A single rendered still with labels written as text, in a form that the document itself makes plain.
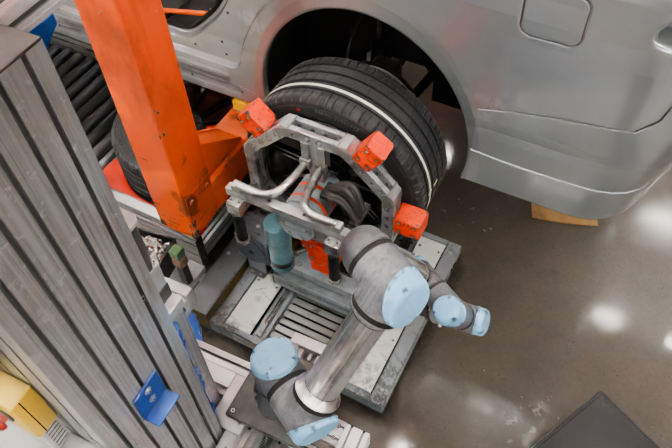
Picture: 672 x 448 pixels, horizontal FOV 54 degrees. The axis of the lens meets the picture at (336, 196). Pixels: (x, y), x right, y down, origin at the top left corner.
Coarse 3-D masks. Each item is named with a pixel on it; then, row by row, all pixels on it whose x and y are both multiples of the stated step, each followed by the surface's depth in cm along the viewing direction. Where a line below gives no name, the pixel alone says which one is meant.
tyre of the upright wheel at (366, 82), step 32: (320, 64) 210; (352, 64) 205; (288, 96) 201; (320, 96) 197; (384, 96) 200; (352, 128) 196; (384, 128) 194; (416, 128) 202; (416, 160) 201; (416, 192) 203
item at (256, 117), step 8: (248, 104) 208; (256, 104) 204; (264, 104) 205; (248, 112) 201; (256, 112) 203; (264, 112) 205; (272, 112) 207; (240, 120) 206; (248, 120) 203; (256, 120) 202; (264, 120) 204; (272, 120) 206; (248, 128) 207; (256, 128) 204; (264, 128) 203; (256, 136) 208
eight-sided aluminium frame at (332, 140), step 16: (272, 128) 202; (288, 128) 197; (304, 128) 200; (320, 128) 196; (256, 144) 211; (320, 144) 196; (336, 144) 192; (352, 144) 192; (256, 160) 218; (352, 160) 193; (256, 176) 225; (368, 176) 194; (384, 176) 198; (384, 192) 196; (400, 192) 201; (384, 208) 202; (384, 224) 208; (320, 240) 235
